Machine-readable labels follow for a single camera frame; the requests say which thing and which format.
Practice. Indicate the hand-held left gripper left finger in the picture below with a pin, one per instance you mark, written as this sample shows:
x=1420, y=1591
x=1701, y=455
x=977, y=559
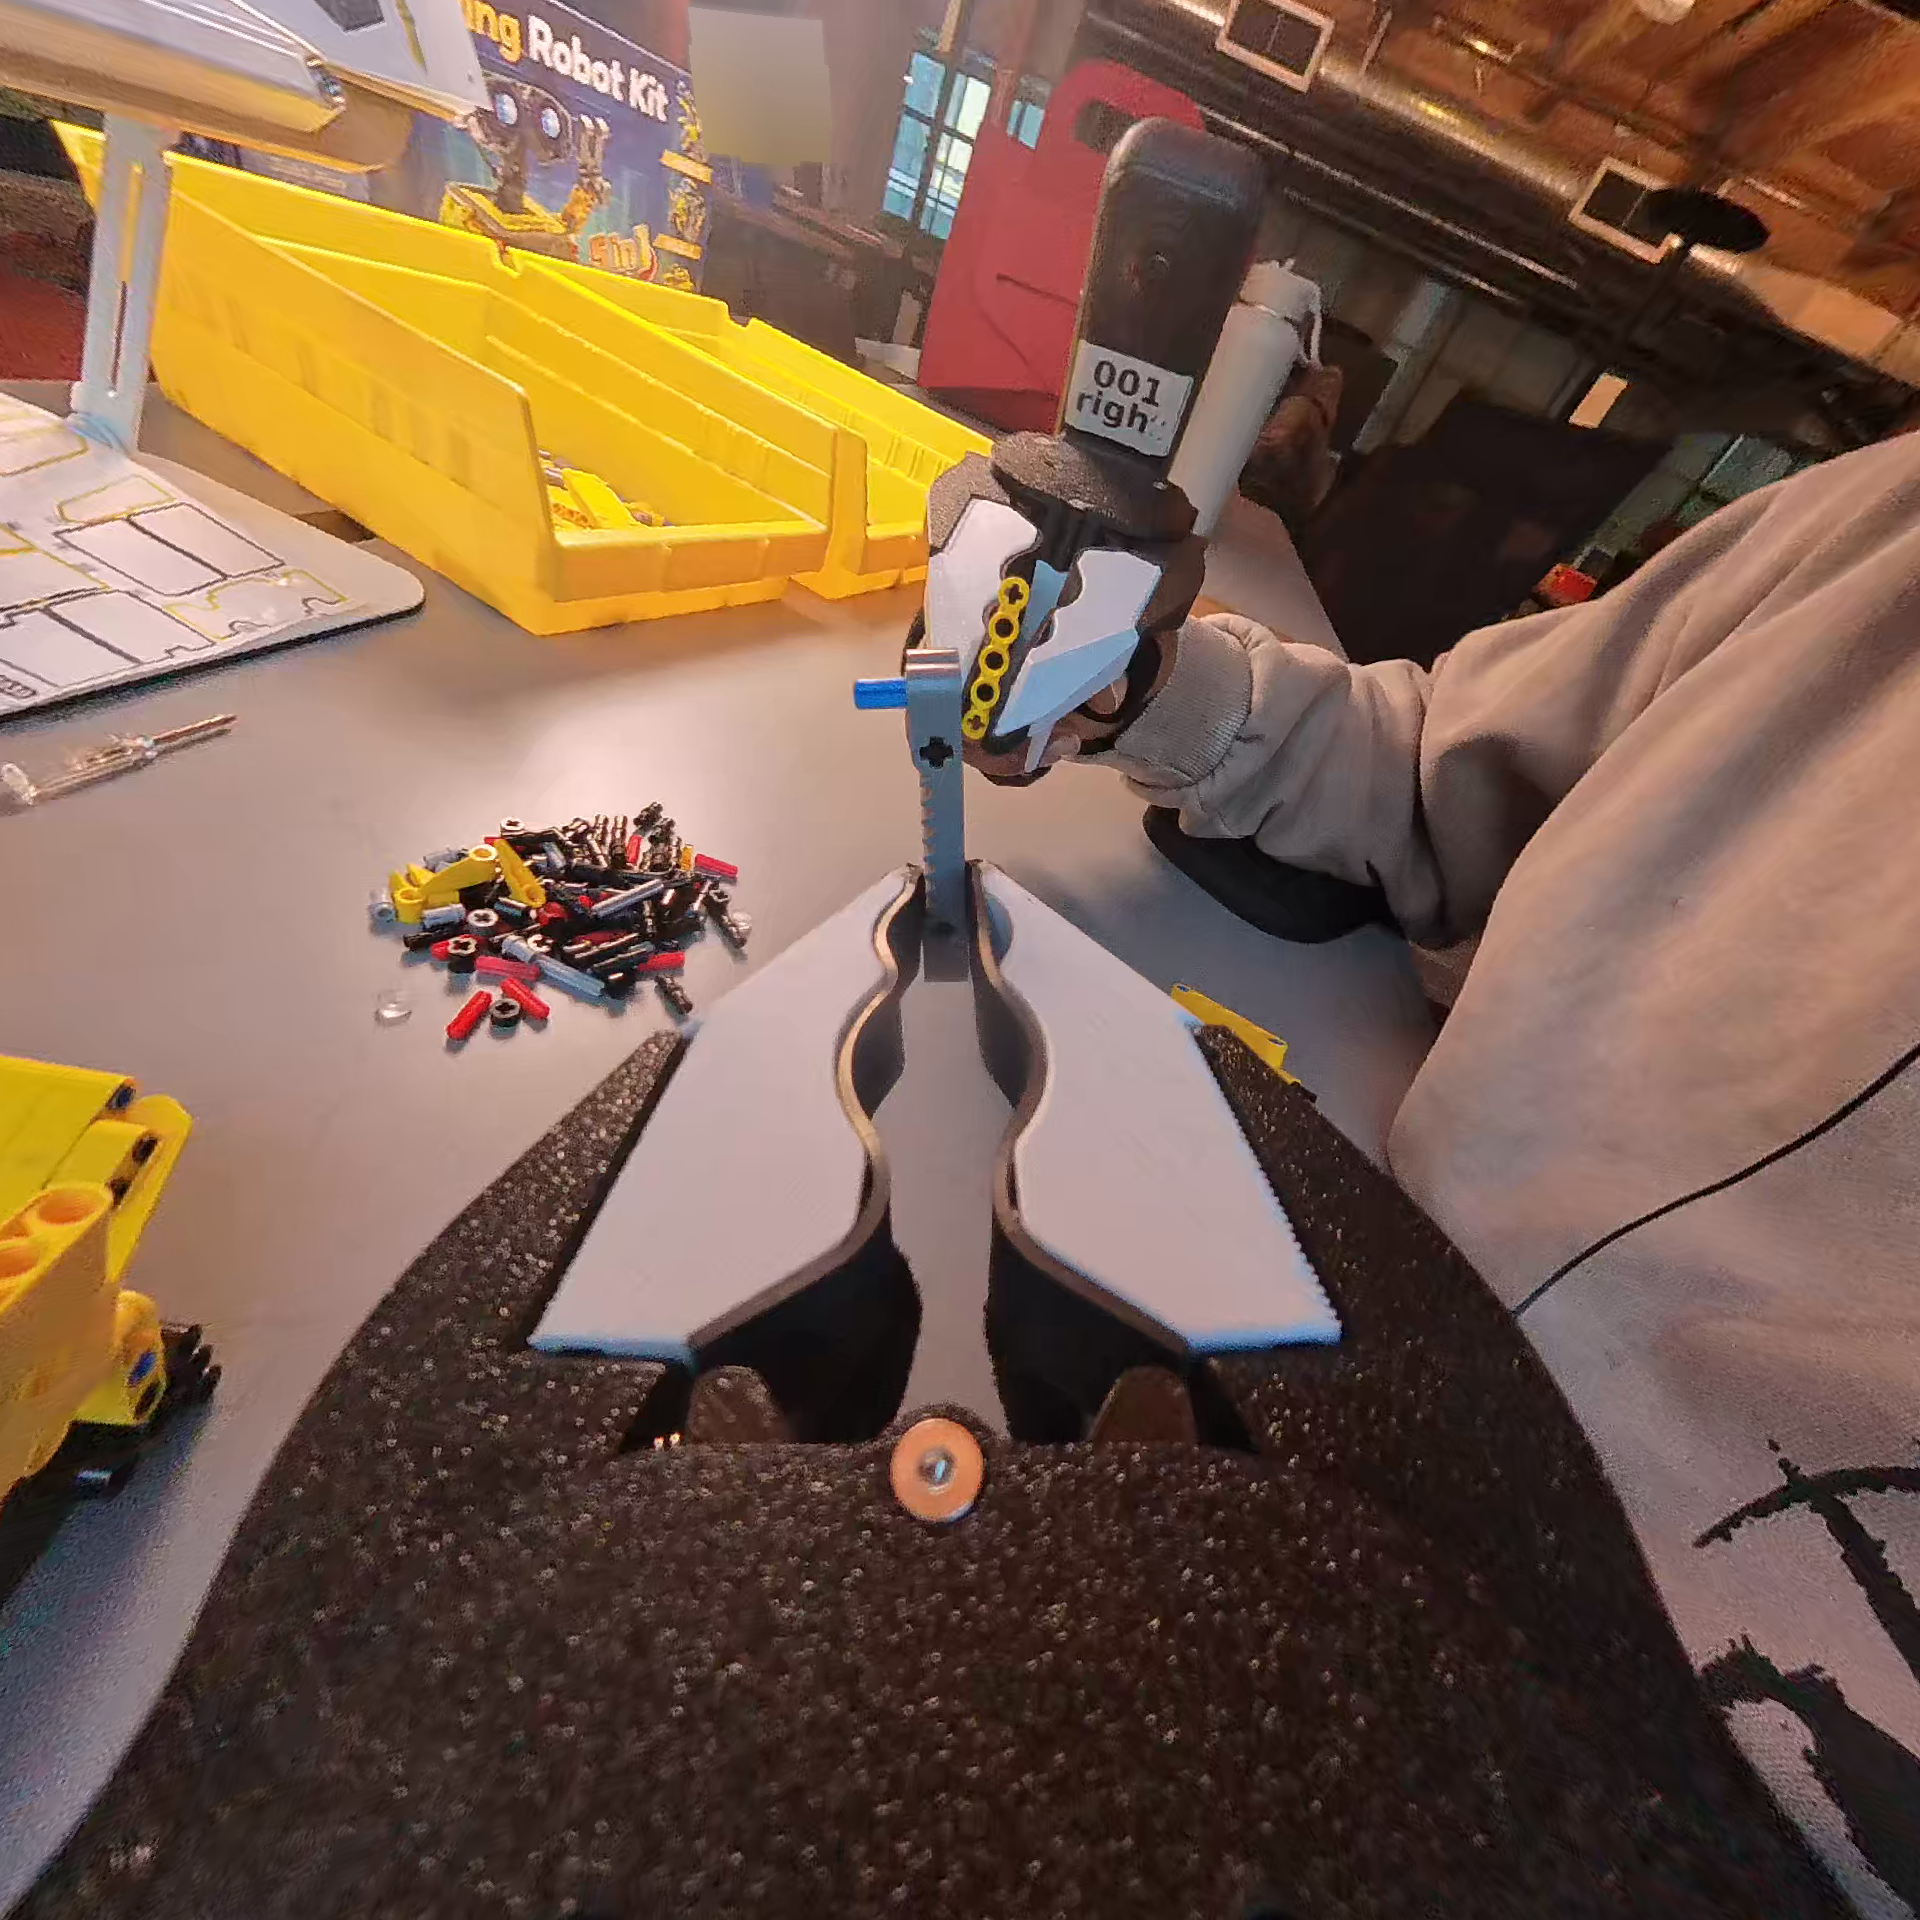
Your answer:
x=721, y=1184

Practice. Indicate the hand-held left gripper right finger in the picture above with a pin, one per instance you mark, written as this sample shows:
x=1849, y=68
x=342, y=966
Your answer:
x=1155, y=1184

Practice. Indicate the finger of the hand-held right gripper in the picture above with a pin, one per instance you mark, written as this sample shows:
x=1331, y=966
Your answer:
x=1094, y=630
x=961, y=593

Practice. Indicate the yellow five-hole beam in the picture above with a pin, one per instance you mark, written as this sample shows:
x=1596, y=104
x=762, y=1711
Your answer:
x=998, y=653

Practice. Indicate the yellow plastic bin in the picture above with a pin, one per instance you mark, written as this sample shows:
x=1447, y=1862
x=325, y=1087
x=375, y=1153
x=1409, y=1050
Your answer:
x=375, y=451
x=884, y=510

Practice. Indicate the yellow gear rack subassembly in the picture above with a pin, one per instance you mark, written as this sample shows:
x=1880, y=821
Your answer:
x=1231, y=1029

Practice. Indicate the grey toothed rack blue pin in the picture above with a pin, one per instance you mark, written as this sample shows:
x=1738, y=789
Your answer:
x=944, y=810

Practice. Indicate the pile of black red pins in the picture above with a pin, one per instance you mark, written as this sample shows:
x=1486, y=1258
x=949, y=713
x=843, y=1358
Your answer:
x=601, y=914

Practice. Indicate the assorted grey blue small parts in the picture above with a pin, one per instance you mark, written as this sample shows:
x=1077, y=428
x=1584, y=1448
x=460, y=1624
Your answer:
x=601, y=503

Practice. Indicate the yellow toy robot model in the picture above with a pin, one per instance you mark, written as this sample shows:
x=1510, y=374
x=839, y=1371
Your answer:
x=61, y=1274

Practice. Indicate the person's right forearm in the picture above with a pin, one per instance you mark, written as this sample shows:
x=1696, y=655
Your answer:
x=1500, y=751

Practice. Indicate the grey desk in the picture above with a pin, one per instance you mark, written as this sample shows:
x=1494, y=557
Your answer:
x=450, y=721

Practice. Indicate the person's right hand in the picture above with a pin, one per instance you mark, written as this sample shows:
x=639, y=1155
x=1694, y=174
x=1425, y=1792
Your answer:
x=1050, y=759

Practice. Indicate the red tote bag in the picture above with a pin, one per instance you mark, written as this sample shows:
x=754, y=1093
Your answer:
x=1004, y=301

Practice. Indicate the white water bottle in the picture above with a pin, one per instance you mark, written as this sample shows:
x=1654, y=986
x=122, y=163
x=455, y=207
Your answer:
x=1238, y=405

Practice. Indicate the black wrist rest pad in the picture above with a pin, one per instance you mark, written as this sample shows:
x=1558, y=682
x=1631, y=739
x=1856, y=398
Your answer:
x=1274, y=884

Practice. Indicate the yellow bent beam piece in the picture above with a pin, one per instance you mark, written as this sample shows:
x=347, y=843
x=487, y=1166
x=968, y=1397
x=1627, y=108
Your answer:
x=450, y=884

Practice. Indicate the black disc on pole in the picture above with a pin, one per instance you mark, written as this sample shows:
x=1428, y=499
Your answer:
x=1710, y=222

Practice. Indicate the blue robot kit box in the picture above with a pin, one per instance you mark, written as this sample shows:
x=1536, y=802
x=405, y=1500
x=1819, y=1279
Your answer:
x=601, y=91

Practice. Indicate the white sticker sheet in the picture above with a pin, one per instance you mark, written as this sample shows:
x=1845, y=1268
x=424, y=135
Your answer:
x=150, y=585

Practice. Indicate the white book stand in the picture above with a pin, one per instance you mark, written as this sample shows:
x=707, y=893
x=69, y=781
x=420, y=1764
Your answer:
x=121, y=271

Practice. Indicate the silver ceiling duct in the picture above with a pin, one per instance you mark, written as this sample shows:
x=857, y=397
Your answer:
x=1500, y=165

